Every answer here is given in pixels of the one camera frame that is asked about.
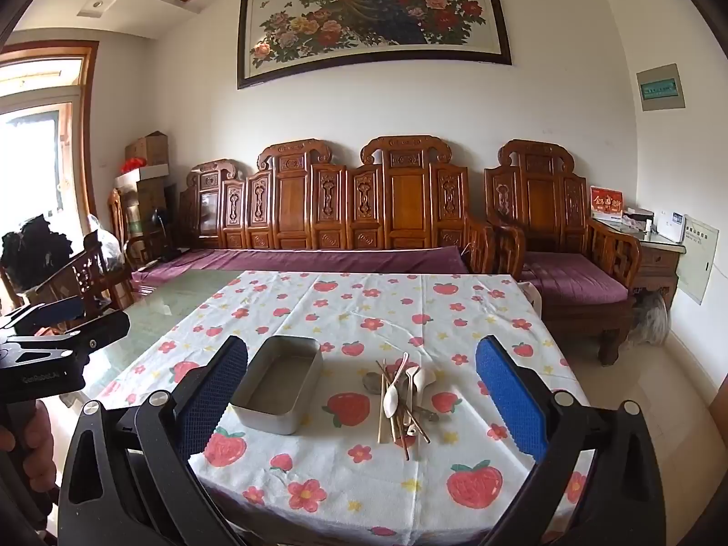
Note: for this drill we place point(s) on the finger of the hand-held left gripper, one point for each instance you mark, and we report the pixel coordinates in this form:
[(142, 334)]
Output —
[(57, 310), (105, 330)]

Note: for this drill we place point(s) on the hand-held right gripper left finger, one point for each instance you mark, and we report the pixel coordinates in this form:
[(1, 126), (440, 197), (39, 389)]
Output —
[(213, 395)]

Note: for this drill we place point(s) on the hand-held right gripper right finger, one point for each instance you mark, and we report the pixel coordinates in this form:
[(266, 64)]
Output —
[(512, 404)]

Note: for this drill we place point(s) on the rectangular metal tray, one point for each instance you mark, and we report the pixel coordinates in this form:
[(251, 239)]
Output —
[(273, 387)]

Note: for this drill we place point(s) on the white plastic spoon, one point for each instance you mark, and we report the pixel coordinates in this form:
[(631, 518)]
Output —
[(424, 378), (392, 401)]

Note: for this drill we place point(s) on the dark brown chopstick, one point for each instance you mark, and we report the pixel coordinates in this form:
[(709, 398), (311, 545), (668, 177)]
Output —
[(412, 415), (406, 445)]

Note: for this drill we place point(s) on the light wooden chopstick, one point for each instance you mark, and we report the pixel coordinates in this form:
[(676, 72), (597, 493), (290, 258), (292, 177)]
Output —
[(396, 431), (382, 412)]

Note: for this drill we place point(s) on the person's left hand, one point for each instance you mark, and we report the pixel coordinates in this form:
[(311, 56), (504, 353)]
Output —
[(44, 438)]

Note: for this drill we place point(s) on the wooden lattice chair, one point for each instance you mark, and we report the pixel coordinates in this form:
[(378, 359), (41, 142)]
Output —
[(85, 281)]

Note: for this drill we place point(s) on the black cloth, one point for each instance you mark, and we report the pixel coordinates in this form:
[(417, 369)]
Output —
[(34, 250)]

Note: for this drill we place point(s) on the clear plastic bag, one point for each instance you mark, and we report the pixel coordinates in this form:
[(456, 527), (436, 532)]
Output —
[(108, 250)]

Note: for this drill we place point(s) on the wooden chair with slats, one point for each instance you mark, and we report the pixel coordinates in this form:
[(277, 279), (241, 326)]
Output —
[(116, 219)]

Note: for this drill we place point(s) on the black desk lamp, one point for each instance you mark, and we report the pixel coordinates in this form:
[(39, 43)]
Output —
[(162, 222)]

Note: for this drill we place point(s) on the stacked brown cartons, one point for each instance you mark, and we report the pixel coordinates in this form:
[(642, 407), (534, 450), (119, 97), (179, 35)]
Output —
[(149, 199)]

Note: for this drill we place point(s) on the purple armchair cushion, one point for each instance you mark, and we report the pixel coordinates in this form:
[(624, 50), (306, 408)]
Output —
[(574, 278)]

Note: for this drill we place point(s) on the white flat box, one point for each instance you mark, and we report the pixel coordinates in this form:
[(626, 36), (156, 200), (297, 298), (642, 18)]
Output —
[(145, 175)]

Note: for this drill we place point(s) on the grey plastic bag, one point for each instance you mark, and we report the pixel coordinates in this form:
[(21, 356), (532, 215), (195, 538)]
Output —
[(648, 315)]

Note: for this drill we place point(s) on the red decoration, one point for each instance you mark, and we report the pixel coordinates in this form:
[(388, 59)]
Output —
[(132, 165)]

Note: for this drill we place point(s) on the strawberry print tablecloth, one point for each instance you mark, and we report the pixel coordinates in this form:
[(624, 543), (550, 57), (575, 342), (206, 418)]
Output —
[(364, 318)]

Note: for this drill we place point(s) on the long purple sofa cushion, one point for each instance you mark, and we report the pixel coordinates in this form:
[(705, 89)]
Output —
[(318, 259)]

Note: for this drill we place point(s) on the brown cardboard box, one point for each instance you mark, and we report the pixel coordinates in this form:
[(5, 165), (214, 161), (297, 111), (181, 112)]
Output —
[(149, 149)]

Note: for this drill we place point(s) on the wooden side table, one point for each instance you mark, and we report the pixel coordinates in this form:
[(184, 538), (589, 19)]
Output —
[(657, 264)]

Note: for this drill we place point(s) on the carved wooden armchair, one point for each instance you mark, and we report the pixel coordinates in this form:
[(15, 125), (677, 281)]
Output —
[(540, 199)]

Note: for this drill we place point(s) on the long carved wooden sofa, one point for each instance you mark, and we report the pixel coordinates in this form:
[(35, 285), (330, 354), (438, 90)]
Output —
[(296, 199)]

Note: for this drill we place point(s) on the red gift box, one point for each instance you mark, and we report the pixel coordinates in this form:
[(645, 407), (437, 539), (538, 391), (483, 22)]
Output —
[(606, 202)]

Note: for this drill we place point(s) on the tissue box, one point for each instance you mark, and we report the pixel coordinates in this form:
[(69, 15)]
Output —
[(637, 217)]

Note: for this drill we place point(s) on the white desk device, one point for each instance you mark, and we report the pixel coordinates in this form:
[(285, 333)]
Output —
[(674, 224)]

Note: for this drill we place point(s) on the square recessed ceiling light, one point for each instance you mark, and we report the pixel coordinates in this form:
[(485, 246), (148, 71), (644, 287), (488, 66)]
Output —
[(96, 7)]

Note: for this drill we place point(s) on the framed peacock painting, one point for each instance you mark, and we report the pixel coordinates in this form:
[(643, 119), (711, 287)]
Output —
[(369, 17)]

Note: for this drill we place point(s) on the wooden door frame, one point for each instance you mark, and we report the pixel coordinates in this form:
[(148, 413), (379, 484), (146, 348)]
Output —
[(85, 125)]

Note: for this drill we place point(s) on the white wall panel cover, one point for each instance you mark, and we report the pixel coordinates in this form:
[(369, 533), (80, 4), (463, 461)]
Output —
[(697, 261)]

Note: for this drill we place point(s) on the grey wall electrical panel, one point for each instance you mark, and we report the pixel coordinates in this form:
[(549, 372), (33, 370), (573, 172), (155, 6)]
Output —
[(660, 88)]

